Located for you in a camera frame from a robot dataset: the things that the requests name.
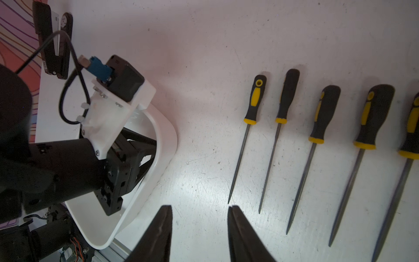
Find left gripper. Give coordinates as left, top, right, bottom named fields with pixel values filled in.
left=94, top=128, right=157, bottom=216

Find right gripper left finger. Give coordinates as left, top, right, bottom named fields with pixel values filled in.
left=125, top=205, right=173, bottom=262

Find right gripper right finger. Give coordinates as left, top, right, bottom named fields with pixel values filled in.
left=228, top=206, right=276, bottom=262

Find black yellow file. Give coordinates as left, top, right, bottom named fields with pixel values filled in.
left=328, top=84, right=395, bottom=247
left=258, top=69, right=300, bottom=214
left=228, top=74, right=267, bottom=204
left=286, top=85, right=341, bottom=235
left=372, top=93, right=419, bottom=262

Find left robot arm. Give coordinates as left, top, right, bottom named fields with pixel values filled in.
left=1, top=66, right=157, bottom=223

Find white plastic storage tray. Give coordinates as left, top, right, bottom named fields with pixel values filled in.
left=65, top=104, right=177, bottom=250

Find black stapler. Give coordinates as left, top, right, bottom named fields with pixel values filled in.
left=32, top=1, right=73, bottom=80

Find aluminium mounting rail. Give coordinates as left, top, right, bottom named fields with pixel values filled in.
left=91, top=239, right=132, bottom=262

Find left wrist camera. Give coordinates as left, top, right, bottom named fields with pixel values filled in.
left=77, top=55, right=156, bottom=160

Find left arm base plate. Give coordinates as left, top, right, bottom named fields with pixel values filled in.
left=1, top=204, right=96, bottom=262

